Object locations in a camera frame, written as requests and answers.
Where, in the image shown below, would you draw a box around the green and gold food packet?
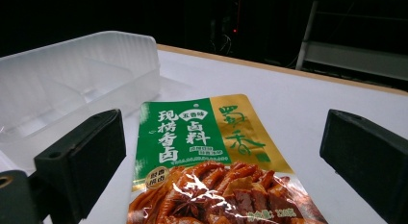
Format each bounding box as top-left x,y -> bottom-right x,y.
126,93 -> 330,224

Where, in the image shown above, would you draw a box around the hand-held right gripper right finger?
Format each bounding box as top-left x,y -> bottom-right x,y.
319,109 -> 408,224

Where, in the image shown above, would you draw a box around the translucent plastic storage box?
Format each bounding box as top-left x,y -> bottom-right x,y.
0,30 -> 162,174

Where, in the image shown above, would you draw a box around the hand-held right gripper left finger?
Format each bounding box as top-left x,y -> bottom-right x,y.
34,109 -> 127,224

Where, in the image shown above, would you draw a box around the metal stand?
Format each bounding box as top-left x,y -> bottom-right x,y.
294,0 -> 408,90

